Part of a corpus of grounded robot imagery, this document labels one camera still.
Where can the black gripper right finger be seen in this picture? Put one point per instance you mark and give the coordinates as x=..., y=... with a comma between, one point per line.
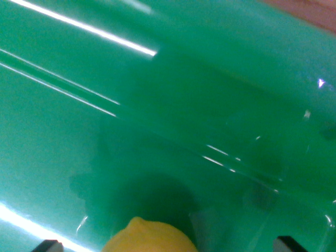
x=286, y=245

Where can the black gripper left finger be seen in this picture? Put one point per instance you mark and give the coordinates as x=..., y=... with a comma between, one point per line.
x=50, y=246

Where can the yellow lemon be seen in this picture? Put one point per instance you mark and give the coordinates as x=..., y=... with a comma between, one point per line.
x=149, y=237

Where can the green plastic bin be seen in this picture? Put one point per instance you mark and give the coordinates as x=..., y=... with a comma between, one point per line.
x=168, y=118

